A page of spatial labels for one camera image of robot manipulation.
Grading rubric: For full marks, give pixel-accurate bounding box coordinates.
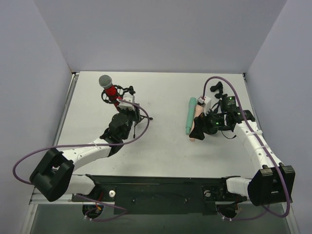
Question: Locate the black tripod microphone stand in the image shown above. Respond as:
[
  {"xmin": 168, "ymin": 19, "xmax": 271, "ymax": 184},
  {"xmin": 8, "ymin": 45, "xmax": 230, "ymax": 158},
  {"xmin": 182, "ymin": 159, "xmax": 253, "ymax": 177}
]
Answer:
[{"xmin": 107, "ymin": 85, "xmax": 153, "ymax": 140}]

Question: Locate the red glitter microphone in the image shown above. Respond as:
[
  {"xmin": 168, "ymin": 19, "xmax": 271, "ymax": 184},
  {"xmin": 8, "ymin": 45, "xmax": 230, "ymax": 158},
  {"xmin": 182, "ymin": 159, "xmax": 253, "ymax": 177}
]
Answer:
[{"xmin": 98, "ymin": 75, "xmax": 121, "ymax": 108}]

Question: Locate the black round-base stand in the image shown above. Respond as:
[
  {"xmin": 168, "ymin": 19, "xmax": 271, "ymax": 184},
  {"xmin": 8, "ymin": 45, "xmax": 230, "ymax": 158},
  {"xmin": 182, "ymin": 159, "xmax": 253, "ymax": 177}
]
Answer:
[
  {"xmin": 220, "ymin": 94, "xmax": 229, "ymax": 101},
  {"xmin": 210, "ymin": 81, "xmax": 223, "ymax": 99}
]

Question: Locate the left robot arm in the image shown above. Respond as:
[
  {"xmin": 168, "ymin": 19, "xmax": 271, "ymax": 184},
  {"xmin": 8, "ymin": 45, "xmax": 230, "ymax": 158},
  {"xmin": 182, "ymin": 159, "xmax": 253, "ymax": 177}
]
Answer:
[{"xmin": 30, "ymin": 108, "xmax": 145, "ymax": 202}]

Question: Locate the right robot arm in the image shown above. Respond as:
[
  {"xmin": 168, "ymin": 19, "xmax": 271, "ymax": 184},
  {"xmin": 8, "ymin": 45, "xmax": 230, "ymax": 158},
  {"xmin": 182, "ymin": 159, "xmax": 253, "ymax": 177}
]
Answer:
[{"xmin": 189, "ymin": 110, "xmax": 295, "ymax": 206}]

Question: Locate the black round-base stand front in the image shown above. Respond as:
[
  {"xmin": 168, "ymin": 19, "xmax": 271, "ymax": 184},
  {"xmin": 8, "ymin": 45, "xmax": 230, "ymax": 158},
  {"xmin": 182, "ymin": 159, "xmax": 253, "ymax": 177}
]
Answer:
[{"xmin": 210, "ymin": 81, "xmax": 223, "ymax": 99}]

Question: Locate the mint green toy microphone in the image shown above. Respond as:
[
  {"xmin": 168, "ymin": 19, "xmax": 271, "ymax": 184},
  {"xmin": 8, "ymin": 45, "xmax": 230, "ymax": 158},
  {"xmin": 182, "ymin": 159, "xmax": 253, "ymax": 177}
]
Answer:
[{"xmin": 185, "ymin": 97, "xmax": 197, "ymax": 135}]

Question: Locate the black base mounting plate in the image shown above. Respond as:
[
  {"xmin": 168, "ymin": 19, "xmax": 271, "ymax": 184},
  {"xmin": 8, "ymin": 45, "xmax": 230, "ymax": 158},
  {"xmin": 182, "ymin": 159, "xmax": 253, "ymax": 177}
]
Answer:
[{"xmin": 85, "ymin": 175, "xmax": 247, "ymax": 215}]

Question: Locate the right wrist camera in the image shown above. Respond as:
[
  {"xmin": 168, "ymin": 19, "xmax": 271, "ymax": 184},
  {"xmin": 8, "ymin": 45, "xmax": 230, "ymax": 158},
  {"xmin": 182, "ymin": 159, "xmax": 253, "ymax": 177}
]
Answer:
[{"xmin": 197, "ymin": 96, "xmax": 212, "ymax": 115}]

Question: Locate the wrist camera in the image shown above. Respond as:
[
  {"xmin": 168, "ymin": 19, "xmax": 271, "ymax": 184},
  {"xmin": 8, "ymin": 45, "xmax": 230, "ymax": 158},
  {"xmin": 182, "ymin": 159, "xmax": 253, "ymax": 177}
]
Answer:
[
  {"xmin": 197, "ymin": 96, "xmax": 212, "ymax": 115},
  {"xmin": 118, "ymin": 94, "xmax": 135, "ymax": 111}
]

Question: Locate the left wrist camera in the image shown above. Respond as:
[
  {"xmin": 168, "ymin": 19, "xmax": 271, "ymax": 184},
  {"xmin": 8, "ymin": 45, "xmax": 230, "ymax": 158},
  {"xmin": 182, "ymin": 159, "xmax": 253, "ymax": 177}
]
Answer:
[{"xmin": 118, "ymin": 94, "xmax": 135, "ymax": 111}]

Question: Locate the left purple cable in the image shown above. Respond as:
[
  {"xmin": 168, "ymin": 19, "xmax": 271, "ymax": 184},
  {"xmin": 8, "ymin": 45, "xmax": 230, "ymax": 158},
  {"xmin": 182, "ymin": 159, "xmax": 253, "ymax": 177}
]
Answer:
[{"xmin": 12, "ymin": 98, "xmax": 151, "ymax": 222}]

